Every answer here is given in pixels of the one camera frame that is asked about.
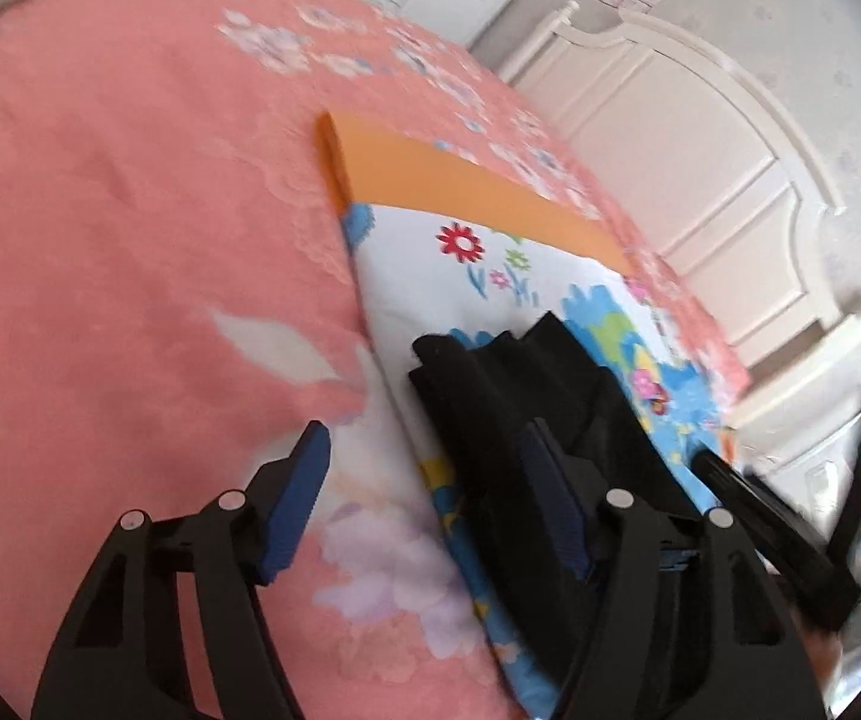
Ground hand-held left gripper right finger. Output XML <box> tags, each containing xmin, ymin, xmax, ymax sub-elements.
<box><xmin>516</xmin><ymin>420</ymin><xmax>829</xmax><ymax>720</ymax></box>

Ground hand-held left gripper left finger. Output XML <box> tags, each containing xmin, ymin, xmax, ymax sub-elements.
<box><xmin>31</xmin><ymin>420</ymin><xmax>332</xmax><ymax>720</ymax></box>

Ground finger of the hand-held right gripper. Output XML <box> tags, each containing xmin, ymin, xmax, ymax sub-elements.
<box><xmin>689</xmin><ymin>450</ymin><xmax>861</xmax><ymax>631</ymax></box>

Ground black pants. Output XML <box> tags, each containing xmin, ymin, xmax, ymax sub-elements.
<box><xmin>407</xmin><ymin>311</ymin><xmax>710</xmax><ymax>587</ymax></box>

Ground cartoon printed blanket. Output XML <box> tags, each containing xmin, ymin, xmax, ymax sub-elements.
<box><xmin>315</xmin><ymin>111</ymin><xmax>750</xmax><ymax>720</ymax></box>

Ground pink floral bed cover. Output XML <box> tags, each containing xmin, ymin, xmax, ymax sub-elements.
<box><xmin>0</xmin><ymin>0</ymin><xmax>748</xmax><ymax>720</ymax></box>

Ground white wooden headboard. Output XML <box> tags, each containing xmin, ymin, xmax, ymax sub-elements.
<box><xmin>501</xmin><ymin>0</ymin><xmax>861</xmax><ymax>422</ymax></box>

